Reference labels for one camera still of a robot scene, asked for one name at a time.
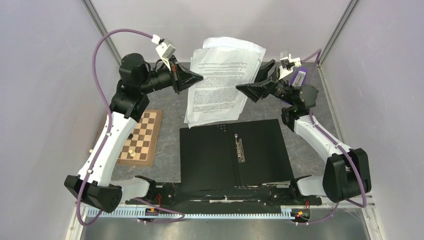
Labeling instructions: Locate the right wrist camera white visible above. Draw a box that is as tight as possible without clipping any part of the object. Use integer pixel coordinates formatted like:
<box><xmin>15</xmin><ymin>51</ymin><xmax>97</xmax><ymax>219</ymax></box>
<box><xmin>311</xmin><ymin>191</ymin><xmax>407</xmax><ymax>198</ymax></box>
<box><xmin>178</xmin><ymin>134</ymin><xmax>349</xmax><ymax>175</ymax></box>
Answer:
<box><xmin>279</xmin><ymin>51</ymin><xmax>302</xmax><ymax>71</ymax></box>

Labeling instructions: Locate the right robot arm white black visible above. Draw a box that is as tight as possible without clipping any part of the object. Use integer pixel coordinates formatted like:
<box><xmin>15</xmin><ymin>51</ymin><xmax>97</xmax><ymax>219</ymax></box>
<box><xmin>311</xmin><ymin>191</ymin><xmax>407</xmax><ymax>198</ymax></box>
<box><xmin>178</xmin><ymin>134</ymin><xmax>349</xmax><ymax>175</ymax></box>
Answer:
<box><xmin>236</xmin><ymin>60</ymin><xmax>372</xmax><ymax>208</ymax></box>

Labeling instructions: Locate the aluminium frame rail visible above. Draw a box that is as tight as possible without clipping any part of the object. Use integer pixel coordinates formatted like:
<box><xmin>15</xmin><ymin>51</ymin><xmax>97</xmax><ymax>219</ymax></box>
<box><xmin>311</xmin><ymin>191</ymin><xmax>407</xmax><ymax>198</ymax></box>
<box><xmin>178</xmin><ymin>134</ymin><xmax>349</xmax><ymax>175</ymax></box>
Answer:
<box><xmin>74</xmin><ymin>195</ymin><xmax>377</xmax><ymax>210</ymax></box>

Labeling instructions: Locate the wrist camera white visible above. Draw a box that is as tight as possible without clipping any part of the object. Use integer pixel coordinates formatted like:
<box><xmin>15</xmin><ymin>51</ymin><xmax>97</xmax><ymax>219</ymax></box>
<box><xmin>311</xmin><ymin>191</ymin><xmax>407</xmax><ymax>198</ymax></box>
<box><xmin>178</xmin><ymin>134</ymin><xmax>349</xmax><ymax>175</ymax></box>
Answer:
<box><xmin>279</xmin><ymin>51</ymin><xmax>302</xmax><ymax>71</ymax></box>
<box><xmin>151</xmin><ymin>34</ymin><xmax>176</xmax><ymax>62</ymax></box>

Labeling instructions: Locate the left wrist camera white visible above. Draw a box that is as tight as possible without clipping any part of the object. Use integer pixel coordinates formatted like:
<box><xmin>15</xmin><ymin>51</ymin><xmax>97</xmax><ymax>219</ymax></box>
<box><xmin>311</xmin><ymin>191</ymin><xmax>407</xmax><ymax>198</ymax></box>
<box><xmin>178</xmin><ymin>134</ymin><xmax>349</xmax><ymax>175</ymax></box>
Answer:
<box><xmin>151</xmin><ymin>34</ymin><xmax>176</xmax><ymax>62</ymax></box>

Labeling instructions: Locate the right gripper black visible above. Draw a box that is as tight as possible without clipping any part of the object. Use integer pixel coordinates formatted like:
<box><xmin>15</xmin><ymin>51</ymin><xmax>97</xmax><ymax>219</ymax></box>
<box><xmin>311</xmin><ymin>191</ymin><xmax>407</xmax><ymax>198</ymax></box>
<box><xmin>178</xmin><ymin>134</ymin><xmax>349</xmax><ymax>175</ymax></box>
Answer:
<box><xmin>236</xmin><ymin>60</ymin><xmax>296</xmax><ymax>107</ymax></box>

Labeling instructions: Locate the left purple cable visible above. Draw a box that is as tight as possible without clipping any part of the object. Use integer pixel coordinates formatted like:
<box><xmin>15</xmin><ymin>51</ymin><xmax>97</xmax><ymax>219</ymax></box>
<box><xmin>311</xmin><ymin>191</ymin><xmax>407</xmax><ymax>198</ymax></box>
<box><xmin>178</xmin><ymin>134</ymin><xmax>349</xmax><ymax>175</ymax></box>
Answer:
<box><xmin>76</xmin><ymin>28</ymin><xmax>186</xmax><ymax>227</ymax></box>

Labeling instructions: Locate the metal folder clip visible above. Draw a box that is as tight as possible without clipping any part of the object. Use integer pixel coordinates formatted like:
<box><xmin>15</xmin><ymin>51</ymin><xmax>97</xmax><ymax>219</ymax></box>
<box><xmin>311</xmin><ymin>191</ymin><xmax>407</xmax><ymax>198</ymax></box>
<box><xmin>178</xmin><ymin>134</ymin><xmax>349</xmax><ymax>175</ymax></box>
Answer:
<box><xmin>234</xmin><ymin>133</ymin><xmax>246</xmax><ymax>163</ymax></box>

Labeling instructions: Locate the teal folder black inside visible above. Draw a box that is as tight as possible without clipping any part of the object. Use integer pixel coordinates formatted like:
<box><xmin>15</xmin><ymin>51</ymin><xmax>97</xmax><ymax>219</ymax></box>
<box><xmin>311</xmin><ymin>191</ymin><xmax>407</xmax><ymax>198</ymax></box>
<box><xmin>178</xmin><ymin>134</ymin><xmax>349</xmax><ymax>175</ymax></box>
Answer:
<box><xmin>179</xmin><ymin>119</ymin><xmax>294</xmax><ymax>191</ymax></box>

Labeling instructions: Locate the wooden chessboard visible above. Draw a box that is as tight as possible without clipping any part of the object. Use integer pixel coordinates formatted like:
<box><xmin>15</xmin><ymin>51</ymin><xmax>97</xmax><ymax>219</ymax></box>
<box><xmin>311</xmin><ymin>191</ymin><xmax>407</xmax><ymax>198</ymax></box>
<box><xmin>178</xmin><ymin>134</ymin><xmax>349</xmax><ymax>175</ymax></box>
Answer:
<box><xmin>95</xmin><ymin>109</ymin><xmax>163</xmax><ymax>168</ymax></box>

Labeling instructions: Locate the purple metronome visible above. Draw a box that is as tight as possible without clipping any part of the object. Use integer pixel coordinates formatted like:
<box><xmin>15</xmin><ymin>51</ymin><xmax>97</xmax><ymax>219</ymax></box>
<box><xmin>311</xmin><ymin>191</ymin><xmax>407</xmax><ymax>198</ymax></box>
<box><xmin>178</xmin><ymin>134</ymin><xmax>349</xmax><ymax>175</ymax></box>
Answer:
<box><xmin>289</xmin><ymin>67</ymin><xmax>308</xmax><ymax>87</ymax></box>

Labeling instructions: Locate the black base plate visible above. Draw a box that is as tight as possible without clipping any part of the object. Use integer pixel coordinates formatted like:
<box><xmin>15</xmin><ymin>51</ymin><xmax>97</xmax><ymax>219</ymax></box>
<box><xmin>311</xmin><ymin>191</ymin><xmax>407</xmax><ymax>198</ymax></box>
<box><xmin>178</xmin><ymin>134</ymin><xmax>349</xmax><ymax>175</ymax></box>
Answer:
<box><xmin>142</xmin><ymin>182</ymin><xmax>322</xmax><ymax>215</ymax></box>

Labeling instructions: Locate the purple cable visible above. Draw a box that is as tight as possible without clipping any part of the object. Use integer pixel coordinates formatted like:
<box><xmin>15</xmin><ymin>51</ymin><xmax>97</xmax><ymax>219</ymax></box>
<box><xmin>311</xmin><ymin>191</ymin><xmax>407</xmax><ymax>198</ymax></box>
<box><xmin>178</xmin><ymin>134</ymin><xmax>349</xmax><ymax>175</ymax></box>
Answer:
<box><xmin>291</xmin><ymin>48</ymin><xmax>369</xmax><ymax>226</ymax></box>
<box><xmin>76</xmin><ymin>28</ymin><xmax>186</xmax><ymax>227</ymax></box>

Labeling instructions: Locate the white chess piece on board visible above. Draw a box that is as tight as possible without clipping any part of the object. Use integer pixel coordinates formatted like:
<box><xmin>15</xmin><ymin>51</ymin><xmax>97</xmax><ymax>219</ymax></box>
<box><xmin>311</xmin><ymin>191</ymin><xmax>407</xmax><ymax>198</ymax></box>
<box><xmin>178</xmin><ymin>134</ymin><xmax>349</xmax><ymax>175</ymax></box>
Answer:
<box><xmin>128</xmin><ymin>149</ymin><xmax>136</xmax><ymax>157</ymax></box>

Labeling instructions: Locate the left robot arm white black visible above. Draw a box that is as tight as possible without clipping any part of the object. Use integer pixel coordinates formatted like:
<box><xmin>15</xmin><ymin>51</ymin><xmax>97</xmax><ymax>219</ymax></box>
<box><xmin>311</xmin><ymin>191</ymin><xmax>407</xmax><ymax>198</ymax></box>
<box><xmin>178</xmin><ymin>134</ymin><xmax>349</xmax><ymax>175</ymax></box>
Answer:
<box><xmin>64</xmin><ymin>53</ymin><xmax>203</xmax><ymax>213</ymax></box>

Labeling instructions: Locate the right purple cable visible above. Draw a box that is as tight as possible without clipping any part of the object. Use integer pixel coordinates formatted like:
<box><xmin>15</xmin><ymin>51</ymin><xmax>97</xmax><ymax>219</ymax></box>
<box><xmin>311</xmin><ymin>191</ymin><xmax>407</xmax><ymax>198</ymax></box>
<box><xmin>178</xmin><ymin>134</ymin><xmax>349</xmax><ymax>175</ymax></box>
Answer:
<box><xmin>291</xmin><ymin>48</ymin><xmax>369</xmax><ymax>226</ymax></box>

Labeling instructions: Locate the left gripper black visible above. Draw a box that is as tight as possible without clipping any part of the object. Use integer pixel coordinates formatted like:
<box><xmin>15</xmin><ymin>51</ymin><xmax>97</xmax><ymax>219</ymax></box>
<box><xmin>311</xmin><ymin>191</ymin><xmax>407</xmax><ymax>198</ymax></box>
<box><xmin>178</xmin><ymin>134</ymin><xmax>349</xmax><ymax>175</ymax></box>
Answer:
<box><xmin>139</xmin><ymin>55</ymin><xmax>204</xmax><ymax>95</ymax></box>

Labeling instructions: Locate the white toothed cable duct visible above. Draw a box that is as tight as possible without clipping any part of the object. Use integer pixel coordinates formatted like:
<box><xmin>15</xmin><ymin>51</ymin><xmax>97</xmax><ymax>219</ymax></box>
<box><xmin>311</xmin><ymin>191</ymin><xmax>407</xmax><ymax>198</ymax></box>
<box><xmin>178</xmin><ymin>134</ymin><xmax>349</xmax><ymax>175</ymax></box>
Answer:
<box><xmin>100</xmin><ymin>206</ymin><xmax>295</xmax><ymax>220</ymax></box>

